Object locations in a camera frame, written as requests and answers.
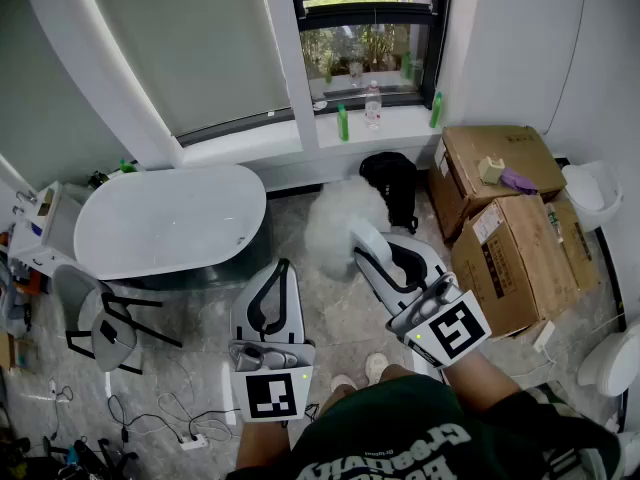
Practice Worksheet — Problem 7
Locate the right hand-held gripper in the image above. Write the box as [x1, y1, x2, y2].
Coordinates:
[354, 233, 494, 369]

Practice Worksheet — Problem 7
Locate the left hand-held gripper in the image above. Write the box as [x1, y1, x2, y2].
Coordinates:
[228, 258, 317, 423]

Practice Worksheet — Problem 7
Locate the white fluffy duster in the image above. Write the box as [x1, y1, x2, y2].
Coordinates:
[303, 175, 396, 282]

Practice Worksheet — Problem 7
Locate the white bathtub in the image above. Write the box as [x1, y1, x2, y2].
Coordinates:
[73, 164, 275, 292]

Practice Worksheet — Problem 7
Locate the person's left forearm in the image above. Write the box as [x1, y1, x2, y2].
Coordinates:
[234, 417, 292, 472]

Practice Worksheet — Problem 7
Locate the person's right forearm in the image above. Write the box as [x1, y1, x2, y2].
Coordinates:
[442, 345, 524, 417]

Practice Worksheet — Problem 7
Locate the black backpack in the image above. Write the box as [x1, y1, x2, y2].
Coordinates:
[358, 151, 419, 235]

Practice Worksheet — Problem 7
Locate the person's right white shoe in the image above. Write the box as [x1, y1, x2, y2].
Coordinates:
[364, 351, 390, 387]

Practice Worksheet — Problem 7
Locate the person's white shoe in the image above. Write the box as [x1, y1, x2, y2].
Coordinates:
[364, 351, 390, 387]
[329, 373, 359, 394]

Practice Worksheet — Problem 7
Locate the person's right leg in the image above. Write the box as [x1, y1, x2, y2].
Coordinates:
[377, 364, 416, 385]

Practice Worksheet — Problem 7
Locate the person's leg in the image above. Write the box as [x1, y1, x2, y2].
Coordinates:
[377, 364, 416, 385]
[319, 385, 360, 417]

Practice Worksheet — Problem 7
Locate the person's left white shoe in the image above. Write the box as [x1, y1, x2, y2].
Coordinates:
[329, 373, 359, 394]

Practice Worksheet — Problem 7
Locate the person's left leg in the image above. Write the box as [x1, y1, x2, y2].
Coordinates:
[319, 385, 360, 417]

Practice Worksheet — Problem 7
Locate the brown cardboard box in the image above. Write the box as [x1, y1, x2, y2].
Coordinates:
[451, 195, 601, 339]
[427, 125, 569, 242]

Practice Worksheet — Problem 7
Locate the small beige holder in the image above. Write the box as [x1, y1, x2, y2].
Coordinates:
[477, 156, 504, 185]

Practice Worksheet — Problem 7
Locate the white power strip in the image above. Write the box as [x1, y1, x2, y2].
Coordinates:
[178, 432, 209, 452]

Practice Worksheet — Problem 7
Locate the purple cloth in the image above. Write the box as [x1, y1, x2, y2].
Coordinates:
[499, 166, 539, 195]

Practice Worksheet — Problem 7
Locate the white power adapter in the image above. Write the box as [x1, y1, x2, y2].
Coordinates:
[532, 320, 557, 354]

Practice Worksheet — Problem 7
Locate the dark green printed shirt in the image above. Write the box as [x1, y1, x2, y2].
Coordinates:
[224, 373, 624, 480]

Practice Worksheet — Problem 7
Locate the clear water bottle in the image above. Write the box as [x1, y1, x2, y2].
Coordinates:
[363, 80, 383, 130]

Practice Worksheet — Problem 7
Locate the white trash bin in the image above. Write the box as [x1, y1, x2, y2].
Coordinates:
[560, 160, 624, 233]

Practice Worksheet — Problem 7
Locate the white vanity cabinet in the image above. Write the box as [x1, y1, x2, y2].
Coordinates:
[9, 181, 81, 279]

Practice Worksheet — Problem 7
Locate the black framed window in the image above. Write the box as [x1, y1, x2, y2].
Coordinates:
[287, 0, 454, 114]

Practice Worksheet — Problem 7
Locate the grey roller blind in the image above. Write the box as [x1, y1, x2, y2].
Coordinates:
[82, 0, 292, 138]

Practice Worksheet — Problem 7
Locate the black cable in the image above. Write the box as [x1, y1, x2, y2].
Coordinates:
[107, 393, 185, 444]
[187, 406, 242, 438]

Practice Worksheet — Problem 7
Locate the grey chair with black frame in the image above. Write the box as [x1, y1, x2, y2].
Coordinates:
[52, 263, 184, 375]

